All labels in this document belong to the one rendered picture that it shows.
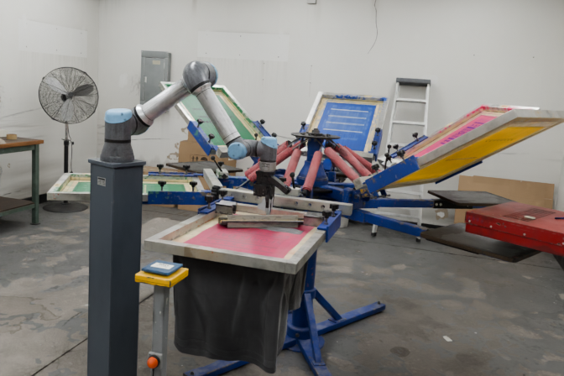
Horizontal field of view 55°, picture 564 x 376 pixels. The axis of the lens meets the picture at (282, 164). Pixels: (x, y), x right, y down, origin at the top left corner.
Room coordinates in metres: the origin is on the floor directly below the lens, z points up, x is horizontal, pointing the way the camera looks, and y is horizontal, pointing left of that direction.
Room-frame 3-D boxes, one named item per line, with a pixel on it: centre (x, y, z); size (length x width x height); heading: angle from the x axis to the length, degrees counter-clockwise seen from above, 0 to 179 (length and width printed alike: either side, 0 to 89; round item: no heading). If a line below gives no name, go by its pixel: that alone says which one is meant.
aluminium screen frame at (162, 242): (2.25, 0.10, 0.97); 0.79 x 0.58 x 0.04; 164
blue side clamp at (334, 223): (2.40, -0.23, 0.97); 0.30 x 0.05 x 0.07; 164
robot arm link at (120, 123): (2.48, 0.75, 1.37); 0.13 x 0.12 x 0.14; 168
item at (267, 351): (1.97, 0.18, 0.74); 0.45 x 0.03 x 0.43; 74
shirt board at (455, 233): (2.78, -0.65, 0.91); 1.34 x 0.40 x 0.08; 44
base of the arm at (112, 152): (2.47, 0.75, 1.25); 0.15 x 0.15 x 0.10
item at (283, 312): (2.14, -0.08, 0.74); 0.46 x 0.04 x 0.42; 164
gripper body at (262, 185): (2.46, 0.07, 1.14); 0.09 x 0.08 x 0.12; 74
